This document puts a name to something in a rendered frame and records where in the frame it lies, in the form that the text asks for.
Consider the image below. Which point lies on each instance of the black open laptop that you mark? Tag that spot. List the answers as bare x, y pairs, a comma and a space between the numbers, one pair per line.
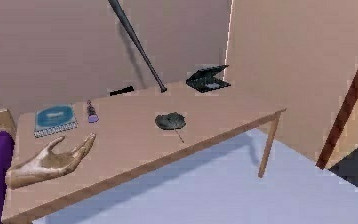
207, 81

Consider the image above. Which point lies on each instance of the light wooden table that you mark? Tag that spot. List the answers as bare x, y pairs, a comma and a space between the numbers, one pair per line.
133, 133

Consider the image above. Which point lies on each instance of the black remote control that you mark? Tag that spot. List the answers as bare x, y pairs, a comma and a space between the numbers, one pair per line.
121, 90

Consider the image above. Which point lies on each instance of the dark grey baseball bat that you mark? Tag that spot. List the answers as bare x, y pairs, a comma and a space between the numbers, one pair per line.
137, 41

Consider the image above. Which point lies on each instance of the blue spiral notebook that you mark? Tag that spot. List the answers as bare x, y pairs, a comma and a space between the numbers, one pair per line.
55, 119

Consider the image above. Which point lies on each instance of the tan hand sculpture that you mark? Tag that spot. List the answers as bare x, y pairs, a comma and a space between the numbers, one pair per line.
48, 163

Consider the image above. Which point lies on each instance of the light wooden headboard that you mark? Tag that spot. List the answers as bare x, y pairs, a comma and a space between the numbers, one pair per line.
0, 120

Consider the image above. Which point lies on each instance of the reddish brown door frame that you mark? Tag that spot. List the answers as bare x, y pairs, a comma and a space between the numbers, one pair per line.
347, 106

